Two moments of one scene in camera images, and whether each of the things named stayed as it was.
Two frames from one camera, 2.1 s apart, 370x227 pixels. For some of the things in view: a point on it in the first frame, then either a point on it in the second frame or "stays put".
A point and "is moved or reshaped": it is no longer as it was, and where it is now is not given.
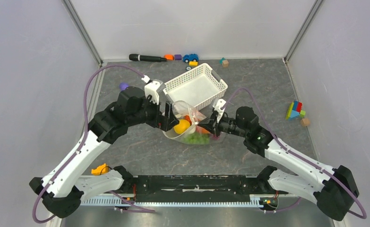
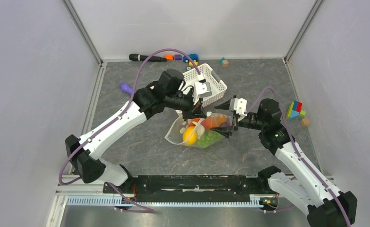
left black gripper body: (150, 113) → (182, 102)
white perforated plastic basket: (199, 87) stays put
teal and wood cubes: (224, 62) stays put
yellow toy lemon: (183, 126) → (189, 135)
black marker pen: (146, 58) stays put
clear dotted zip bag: (186, 131) stays put
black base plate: (204, 188) stays put
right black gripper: (211, 124) → (226, 130)
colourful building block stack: (294, 111) stays put
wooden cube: (305, 122) stays put
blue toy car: (193, 57) stays put
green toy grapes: (196, 138) is moved or reshaped
